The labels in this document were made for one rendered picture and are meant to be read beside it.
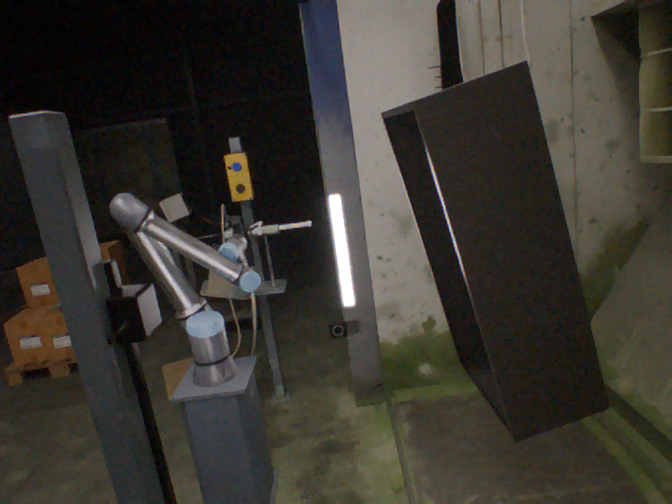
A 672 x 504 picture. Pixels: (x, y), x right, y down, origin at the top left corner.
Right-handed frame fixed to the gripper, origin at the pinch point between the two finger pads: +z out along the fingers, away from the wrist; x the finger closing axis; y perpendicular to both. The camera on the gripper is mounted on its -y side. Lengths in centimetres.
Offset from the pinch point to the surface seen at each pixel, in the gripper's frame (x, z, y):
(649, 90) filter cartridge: 197, 13, 1
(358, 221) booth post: 51, 19, 21
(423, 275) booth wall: 75, 20, 62
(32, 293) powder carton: -254, 105, 20
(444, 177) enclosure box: 98, -83, -13
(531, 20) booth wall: 163, 46, -45
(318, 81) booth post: 55, 27, -54
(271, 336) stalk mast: -25, 21, 75
